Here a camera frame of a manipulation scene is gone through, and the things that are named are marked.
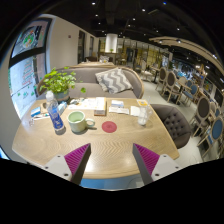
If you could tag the grey white chevron pillow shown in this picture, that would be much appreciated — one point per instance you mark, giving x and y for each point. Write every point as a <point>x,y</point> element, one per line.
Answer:
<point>114,81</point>

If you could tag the blister pill pack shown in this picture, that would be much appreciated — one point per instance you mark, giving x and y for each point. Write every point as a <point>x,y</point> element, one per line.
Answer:
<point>31,122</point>

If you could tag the flat round red coaster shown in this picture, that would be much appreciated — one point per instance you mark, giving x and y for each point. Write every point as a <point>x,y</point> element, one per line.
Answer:
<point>109,127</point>

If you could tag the group of ceiling lights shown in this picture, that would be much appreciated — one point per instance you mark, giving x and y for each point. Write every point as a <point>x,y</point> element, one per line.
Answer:
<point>143,10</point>

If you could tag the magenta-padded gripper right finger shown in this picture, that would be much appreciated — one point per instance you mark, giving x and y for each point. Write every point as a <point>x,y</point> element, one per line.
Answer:
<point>146,158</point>

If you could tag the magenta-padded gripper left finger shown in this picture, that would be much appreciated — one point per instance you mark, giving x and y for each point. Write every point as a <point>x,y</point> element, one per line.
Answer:
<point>77,159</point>

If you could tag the group of dining chairs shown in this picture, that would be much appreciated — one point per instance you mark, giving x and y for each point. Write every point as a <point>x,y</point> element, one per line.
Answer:
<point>203,106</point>

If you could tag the grey curved sofa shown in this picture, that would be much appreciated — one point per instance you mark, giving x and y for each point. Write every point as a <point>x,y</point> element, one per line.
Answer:
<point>90,90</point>

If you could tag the white green tube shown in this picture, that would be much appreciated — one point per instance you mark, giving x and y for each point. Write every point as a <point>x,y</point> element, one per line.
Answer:
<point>42,116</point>

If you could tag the white round column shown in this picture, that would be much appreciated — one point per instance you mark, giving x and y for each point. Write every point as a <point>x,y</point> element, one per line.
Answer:
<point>111,42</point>

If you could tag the small teal box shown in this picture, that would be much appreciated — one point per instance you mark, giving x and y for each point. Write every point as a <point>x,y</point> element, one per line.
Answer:
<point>62,107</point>

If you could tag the light green mug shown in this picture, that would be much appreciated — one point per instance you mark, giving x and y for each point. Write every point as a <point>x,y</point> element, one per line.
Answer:
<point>76,121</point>

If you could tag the clear plastic cup with straw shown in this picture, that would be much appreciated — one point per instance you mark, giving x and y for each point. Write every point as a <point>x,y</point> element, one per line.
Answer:
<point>143,115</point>

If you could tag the window with festive decals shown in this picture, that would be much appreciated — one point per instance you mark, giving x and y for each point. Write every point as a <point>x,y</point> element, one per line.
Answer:
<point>30,76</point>

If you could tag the yellow square table sign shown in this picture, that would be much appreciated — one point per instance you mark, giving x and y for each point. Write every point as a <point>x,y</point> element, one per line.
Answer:
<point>142,102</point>

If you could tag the green potted plant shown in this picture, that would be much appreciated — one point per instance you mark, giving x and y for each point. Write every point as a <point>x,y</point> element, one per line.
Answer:
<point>58,83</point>

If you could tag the dark grey tufted chair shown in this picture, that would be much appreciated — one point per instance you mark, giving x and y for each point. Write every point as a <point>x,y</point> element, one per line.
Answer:
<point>173,125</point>

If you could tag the white orange cardboard box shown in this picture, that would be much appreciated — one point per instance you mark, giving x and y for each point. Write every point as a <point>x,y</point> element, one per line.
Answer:
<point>100,106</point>

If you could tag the clear blue-labelled water bottle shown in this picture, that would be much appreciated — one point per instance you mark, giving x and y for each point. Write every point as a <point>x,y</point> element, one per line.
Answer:
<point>55,116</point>

